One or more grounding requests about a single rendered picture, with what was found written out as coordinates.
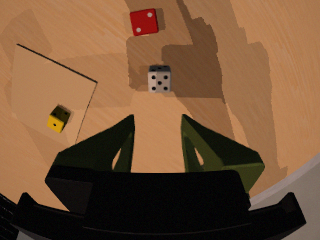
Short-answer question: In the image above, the white die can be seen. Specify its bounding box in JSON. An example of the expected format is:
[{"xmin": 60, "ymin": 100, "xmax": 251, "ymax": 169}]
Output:
[{"xmin": 148, "ymin": 66, "xmax": 172, "ymax": 93}]

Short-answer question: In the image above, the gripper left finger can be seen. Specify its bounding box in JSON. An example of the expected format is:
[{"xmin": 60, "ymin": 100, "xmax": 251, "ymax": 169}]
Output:
[{"xmin": 52, "ymin": 114, "xmax": 135, "ymax": 172}]

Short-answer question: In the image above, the yellow die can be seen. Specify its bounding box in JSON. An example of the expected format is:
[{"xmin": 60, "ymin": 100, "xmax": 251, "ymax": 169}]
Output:
[{"xmin": 47, "ymin": 106, "xmax": 70, "ymax": 133}]

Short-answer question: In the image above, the red die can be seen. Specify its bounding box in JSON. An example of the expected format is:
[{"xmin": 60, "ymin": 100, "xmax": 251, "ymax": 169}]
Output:
[{"xmin": 129, "ymin": 8, "xmax": 159, "ymax": 36}]

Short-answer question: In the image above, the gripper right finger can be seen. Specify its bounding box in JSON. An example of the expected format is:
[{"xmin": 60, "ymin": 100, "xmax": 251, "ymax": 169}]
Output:
[{"xmin": 181, "ymin": 114, "xmax": 265, "ymax": 194}]

